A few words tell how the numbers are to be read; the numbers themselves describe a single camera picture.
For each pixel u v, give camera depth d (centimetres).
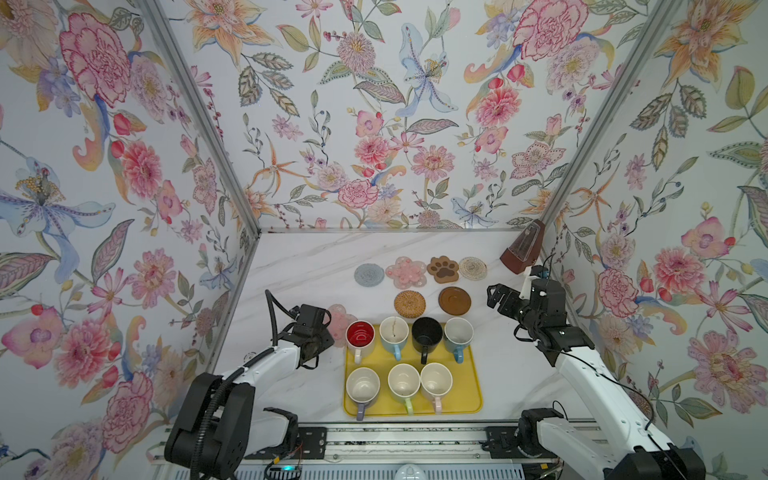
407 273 108
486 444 75
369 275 107
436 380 82
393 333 91
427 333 88
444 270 110
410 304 101
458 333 89
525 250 103
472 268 110
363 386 83
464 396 82
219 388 43
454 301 101
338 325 96
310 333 70
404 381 81
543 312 61
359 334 90
